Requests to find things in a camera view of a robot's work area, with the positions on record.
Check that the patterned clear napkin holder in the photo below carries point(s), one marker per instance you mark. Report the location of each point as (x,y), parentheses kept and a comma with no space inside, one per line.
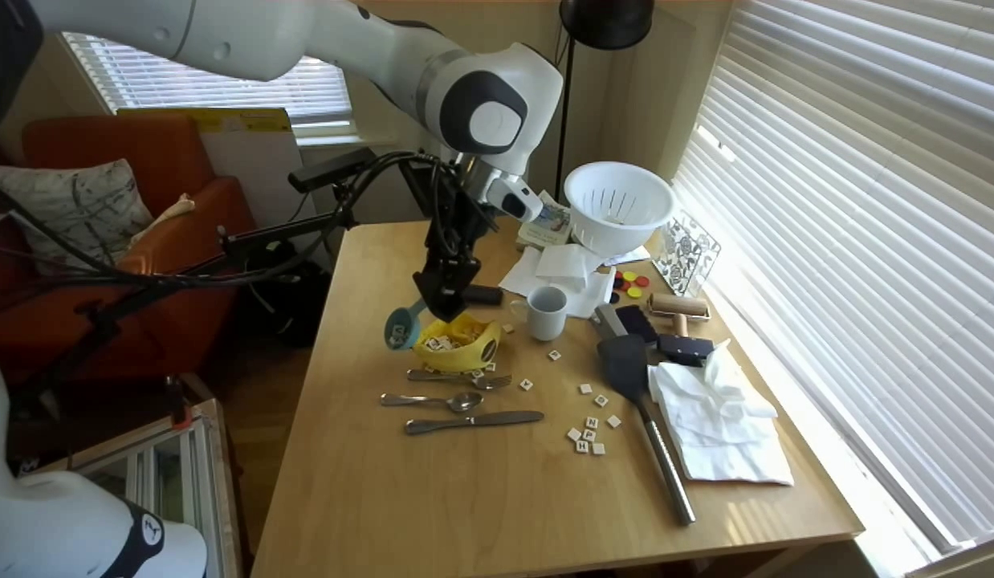
(686,253)

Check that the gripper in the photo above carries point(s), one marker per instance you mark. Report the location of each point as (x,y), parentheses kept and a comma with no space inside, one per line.
(453,241)

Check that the black floor lamp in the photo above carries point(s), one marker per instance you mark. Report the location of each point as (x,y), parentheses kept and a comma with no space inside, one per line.
(605,20)

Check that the steel table knife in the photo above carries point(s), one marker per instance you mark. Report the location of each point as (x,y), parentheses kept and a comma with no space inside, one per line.
(481,421)

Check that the large window blinds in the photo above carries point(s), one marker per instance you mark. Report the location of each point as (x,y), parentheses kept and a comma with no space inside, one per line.
(866,241)

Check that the white plastic colander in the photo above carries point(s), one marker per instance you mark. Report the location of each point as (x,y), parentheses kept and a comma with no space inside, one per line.
(617,217)

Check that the wooden roller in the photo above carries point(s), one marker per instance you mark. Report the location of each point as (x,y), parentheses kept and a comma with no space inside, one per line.
(678,305)

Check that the stack of books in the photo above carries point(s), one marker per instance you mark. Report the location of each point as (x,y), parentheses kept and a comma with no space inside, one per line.
(545,225)

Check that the black cylinder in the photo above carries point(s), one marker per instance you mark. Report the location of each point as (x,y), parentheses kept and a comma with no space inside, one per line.
(485,295)

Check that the heap of letter tiles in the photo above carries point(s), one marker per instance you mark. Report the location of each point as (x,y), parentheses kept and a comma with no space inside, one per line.
(447,341)

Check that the steel fork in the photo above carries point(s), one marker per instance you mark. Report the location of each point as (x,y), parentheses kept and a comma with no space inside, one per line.
(449,376)

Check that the orange armchair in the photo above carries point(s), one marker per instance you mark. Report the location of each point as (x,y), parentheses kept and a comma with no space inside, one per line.
(168,160)

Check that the patterned white cushion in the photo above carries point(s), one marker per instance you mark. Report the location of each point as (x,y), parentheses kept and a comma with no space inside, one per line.
(71,205)

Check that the white mug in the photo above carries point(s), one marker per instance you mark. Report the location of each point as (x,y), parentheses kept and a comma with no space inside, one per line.
(547,317)

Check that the small window with blinds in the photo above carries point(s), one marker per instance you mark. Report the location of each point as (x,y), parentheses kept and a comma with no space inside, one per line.
(144,84)

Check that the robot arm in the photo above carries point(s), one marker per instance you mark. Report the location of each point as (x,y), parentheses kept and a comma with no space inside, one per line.
(344,40)

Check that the blue measuring scoop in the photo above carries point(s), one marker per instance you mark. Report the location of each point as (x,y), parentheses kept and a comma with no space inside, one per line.
(401,327)

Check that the white paper napkins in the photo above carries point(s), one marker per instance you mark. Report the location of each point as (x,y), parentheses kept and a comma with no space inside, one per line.
(565,269)

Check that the yellow bowl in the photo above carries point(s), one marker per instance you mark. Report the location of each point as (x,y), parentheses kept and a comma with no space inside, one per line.
(461,359)

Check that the steel spoon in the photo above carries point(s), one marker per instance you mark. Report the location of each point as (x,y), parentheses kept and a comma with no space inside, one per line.
(461,400)

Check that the white crumpled cloth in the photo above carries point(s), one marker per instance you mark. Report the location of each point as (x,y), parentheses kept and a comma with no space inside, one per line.
(718,425)

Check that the dark blue block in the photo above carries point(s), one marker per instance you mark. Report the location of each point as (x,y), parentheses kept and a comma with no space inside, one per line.
(684,348)
(637,323)

